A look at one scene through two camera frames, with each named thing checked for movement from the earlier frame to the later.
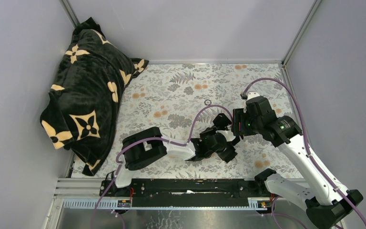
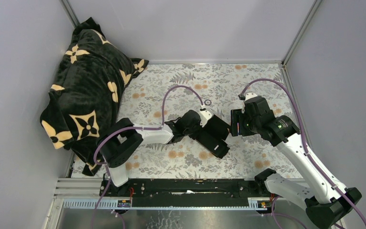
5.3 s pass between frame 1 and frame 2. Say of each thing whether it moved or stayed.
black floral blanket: stayed
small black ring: stayed
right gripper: stayed
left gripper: moved
